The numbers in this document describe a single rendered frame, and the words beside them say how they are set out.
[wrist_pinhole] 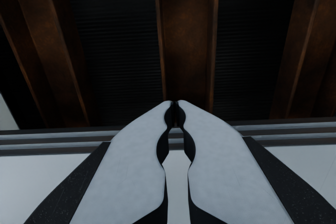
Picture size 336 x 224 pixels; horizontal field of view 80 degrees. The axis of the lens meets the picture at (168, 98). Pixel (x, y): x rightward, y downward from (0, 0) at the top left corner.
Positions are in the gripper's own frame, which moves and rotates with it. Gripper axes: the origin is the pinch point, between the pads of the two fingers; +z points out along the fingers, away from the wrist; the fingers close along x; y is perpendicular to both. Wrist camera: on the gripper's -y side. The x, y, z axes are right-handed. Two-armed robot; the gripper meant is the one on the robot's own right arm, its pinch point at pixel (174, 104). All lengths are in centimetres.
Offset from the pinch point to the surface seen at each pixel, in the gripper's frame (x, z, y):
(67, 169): -12.8, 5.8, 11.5
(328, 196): 18.3, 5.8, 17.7
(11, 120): -102, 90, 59
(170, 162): -0.9, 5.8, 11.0
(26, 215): -21.3, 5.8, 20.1
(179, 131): 0.3, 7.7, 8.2
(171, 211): -1.3, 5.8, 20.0
